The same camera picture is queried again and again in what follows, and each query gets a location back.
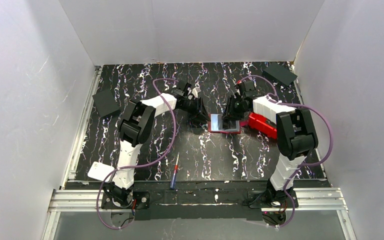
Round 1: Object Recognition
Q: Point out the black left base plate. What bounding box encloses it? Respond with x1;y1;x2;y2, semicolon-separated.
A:
100;191;151;210

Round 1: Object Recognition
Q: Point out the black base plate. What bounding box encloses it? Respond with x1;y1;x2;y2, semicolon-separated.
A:
242;189;299;211
100;191;151;210

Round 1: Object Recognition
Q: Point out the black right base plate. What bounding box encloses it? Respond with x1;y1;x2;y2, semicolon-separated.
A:
242;189;299;211

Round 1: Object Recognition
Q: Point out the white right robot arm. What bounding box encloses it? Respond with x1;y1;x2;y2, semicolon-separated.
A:
221;80;319;193

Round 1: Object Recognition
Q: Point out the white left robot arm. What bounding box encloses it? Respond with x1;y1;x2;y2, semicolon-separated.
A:
117;81;210;168

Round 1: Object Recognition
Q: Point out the blue red screwdriver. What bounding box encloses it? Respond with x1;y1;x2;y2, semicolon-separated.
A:
169;153;180;190

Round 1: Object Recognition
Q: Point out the black block far right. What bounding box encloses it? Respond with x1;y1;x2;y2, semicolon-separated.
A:
262;62;298;87

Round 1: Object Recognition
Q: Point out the aluminium front rail frame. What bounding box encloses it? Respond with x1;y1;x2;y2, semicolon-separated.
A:
42;185;356;240

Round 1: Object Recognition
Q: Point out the red plastic bin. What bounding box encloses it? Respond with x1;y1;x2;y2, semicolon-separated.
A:
248;112;278;140

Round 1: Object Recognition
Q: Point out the aluminium left side rail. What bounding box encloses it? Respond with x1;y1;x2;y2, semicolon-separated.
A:
59;65;102;190

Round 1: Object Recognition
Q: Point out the red leather card holder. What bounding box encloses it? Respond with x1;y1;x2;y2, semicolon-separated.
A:
207;113;248;134

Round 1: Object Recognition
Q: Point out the black block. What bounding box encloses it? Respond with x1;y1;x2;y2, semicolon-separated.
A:
262;62;298;87
92;89;121;118

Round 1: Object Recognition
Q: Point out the white card near left base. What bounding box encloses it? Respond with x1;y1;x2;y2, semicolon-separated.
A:
87;161;115;183

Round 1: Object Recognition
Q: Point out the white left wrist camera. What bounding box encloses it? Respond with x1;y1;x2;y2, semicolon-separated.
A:
191;87;201;98

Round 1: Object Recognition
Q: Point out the black block far left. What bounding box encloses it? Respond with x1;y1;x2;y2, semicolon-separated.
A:
92;89;121;118

